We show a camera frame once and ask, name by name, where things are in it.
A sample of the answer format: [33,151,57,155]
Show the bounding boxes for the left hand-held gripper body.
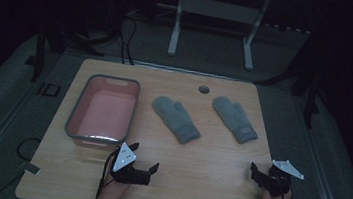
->
[109,141,155,188]

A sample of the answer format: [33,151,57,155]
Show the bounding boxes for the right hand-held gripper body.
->
[261,157,307,199]

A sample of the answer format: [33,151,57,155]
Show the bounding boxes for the pink basin with grey rim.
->
[62,70,143,153]

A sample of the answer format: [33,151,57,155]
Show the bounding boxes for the plain grey mitten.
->
[148,94,206,147]

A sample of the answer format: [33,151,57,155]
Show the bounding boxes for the grey mitten with label patch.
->
[207,95,263,147]

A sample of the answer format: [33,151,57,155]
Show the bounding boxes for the person's left hand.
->
[94,171,133,199]

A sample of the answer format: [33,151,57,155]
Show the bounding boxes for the black tripod stand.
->
[30,12,109,91]
[251,22,331,131]

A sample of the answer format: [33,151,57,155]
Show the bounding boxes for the round grey table grommet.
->
[197,84,211,95]

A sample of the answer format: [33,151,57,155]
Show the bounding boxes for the grey tape strip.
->
[22,161,42,177]

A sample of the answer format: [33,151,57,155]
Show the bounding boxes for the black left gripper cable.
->
[95,146,120,199]

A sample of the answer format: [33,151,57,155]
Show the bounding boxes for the black floor cables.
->
[115,15,141,67]

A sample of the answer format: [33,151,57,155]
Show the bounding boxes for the black cable loop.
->
[15,135,42,162]

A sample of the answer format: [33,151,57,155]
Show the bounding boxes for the white metal desk frame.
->
[150,0,272,73]

